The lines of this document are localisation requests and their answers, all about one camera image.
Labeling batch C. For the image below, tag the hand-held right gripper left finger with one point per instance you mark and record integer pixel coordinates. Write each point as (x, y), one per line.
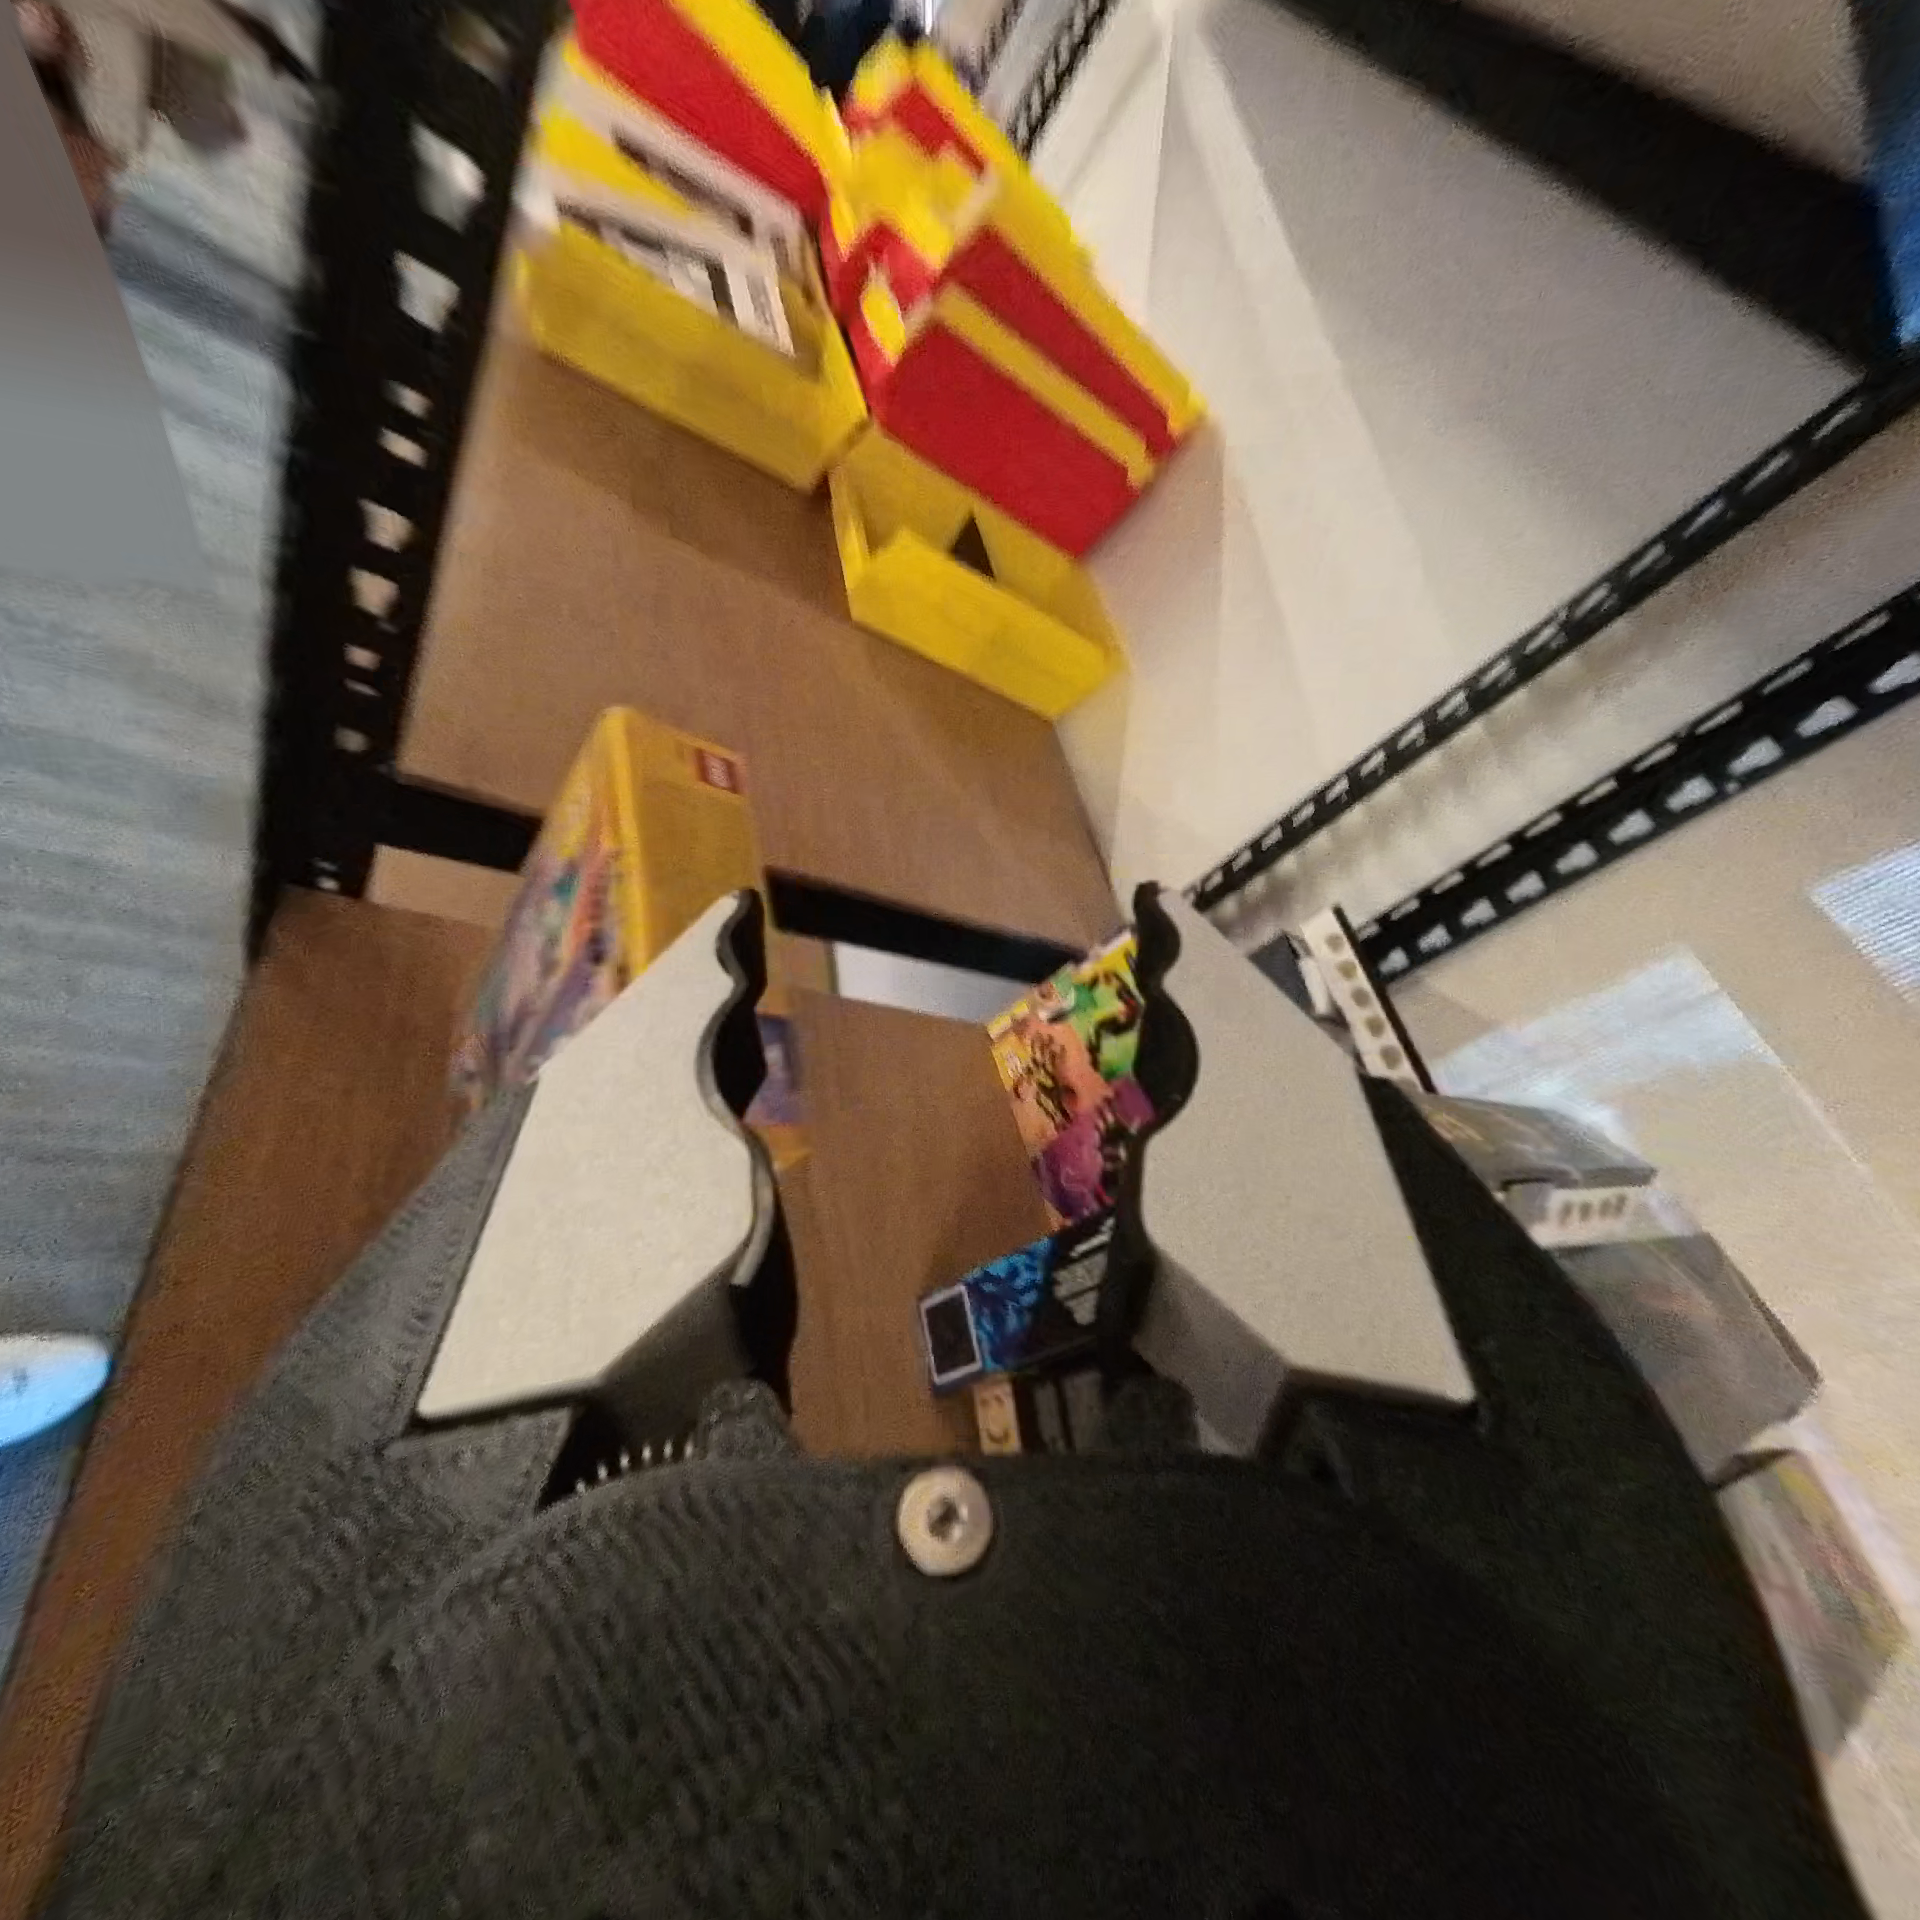
(601, 1201)

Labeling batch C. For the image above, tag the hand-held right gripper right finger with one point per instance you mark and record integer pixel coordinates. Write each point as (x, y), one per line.
(1290, 1201)

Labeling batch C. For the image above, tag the person's white shoe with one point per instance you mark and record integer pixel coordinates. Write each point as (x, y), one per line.
(44, 1388)

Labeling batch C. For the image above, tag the yellow unicorn toy box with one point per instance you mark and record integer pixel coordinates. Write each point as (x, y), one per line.
(660, 841)

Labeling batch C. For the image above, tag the stack of red yellow bins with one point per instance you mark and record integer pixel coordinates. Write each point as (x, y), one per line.
(1020, 435)

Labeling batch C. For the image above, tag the black bat logo toy box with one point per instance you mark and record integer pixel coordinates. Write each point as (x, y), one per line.
(991, 1304)

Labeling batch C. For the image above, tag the black metal shelf rack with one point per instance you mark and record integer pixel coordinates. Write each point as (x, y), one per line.
(315, 601)

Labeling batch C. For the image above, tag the spider toy box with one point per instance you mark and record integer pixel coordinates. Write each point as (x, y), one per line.
(1065, 1081)

